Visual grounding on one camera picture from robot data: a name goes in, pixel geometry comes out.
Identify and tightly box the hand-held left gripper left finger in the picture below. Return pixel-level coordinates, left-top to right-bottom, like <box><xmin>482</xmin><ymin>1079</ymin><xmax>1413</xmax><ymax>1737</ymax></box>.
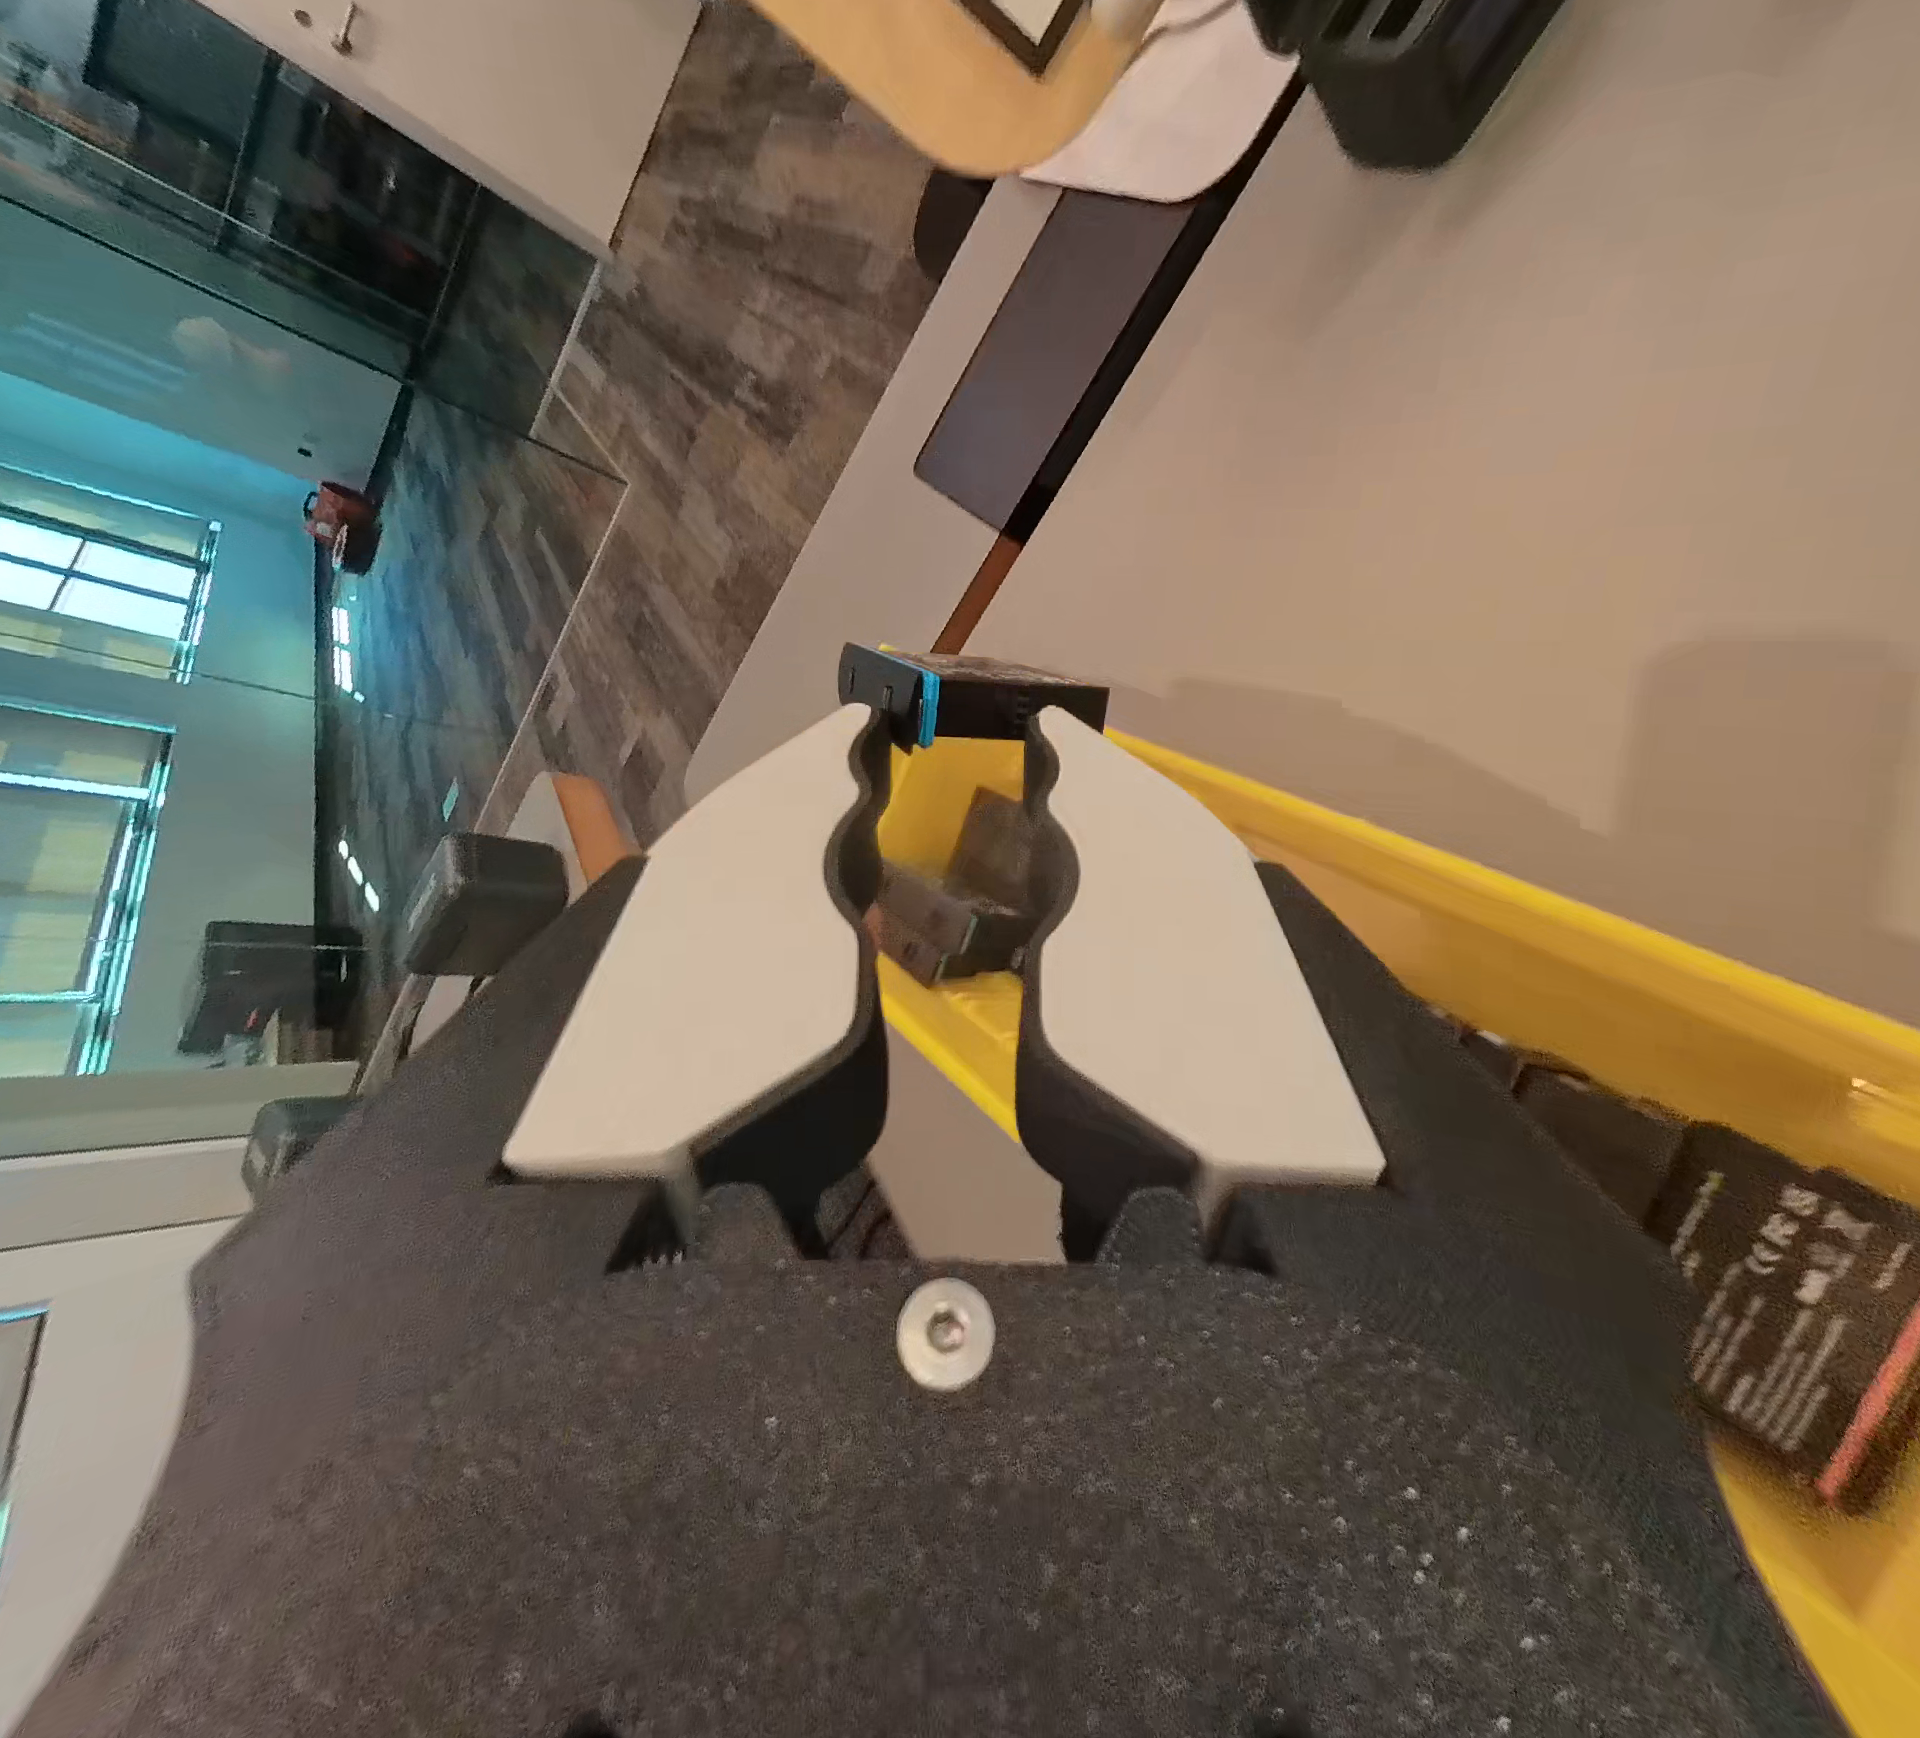
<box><xmin>498</xmin><ymin>710</ymin><xmax>897</xmax><ymax>1187</ymax></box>

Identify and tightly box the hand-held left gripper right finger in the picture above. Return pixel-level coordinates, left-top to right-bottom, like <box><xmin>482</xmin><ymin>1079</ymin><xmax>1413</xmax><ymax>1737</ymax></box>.
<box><xmin>1015</xmin><ymin>710</ymin><xmax>1391</xmax><ymax>1194</ymax></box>

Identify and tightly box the yellow plastic bin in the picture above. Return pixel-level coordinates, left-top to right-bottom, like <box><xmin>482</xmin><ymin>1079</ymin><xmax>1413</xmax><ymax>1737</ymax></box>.
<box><xmin>872</xmin><ymin>718</ymin><xmax>1920</xmax><ymax>1738</ymax></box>

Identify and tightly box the black battery blue stripe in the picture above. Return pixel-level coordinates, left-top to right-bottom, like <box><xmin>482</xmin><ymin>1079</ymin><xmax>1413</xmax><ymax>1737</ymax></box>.
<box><xmin>838</xmin><ymin>639</ymin><xmax>1111</xmax><ymax>752</ymax></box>

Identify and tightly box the row of black batteries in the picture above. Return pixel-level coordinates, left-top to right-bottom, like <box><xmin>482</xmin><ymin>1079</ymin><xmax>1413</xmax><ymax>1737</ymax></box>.
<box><xmin>872</xmin><ymin>796</ymin><xmax>1920</xmax><ymax>1505</ymax></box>

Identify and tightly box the red fire extinguisher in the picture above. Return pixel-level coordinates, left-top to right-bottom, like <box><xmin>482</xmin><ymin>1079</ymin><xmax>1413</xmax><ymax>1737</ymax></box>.
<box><xmin>300</xmin><ymin>479</ymin><xmax>392</xmax><ymax>576</ymax></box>

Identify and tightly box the wooden work table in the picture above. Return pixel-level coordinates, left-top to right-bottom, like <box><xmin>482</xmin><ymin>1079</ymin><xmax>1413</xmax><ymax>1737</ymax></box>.
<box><xmin>0</xmin><ymin>764</ymin><xmax>707</xmax><ymax>1738</ymax></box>

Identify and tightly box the dark flat mat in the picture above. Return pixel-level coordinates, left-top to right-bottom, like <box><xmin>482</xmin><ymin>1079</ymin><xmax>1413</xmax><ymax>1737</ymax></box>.
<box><xmin>914</xmin><ymin>173</ymin><xmax>1255</xmax><ymax>546</ymax></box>

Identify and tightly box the white base mat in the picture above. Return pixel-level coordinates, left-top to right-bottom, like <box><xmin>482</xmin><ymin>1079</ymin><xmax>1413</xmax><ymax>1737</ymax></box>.
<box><xmin>1035</xmin><ymin>0</ymin><xmax>1316</xmax><ymax>201</ymax></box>

